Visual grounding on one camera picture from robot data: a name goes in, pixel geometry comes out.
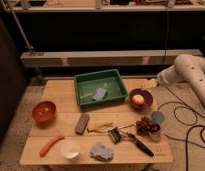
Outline grey metal shelf beam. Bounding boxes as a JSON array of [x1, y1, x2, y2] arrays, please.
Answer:
[[21, 49, 202, 68]]

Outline wooden table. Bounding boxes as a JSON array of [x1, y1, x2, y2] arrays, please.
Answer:
[[20, 80, 172, 165]]

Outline blue cup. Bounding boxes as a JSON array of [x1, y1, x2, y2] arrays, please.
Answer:
[[151, 111, 165, 125]]

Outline grey spatula in tray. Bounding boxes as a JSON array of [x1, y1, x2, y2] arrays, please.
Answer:
[[92, 84, 107, 101]]

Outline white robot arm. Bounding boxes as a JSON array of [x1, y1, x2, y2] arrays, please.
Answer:
[[155, 54, 205, 109]]

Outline black binder clip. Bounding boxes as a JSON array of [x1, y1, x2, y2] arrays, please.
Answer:
[[108, 128, 121, 144]]

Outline yellow apple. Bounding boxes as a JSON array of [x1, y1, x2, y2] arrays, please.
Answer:
[[132, 95, 144, 105]]

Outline blue crumpled cloth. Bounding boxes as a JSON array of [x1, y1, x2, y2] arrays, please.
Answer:
[[89, 142, 114, 162]]

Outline grey brown sponge block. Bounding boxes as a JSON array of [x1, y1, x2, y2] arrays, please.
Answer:
[[75, 113, 90, 135]]

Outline orange red bowl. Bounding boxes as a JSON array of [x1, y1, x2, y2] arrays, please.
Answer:
[[32, 101, 56, 125]]

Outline orange carrot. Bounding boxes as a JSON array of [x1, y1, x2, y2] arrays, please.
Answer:
[[39, 135, 65, 157]]

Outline brown grape bunch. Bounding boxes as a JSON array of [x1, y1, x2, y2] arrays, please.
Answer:
[[136, 117, 160, 136]]

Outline dark red bowl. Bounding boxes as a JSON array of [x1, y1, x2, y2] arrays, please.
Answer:
[[129, 88, 153, 110]]

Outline green plastic tray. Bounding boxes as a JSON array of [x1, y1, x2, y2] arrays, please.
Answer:
[[74, 69, 128, 108]]

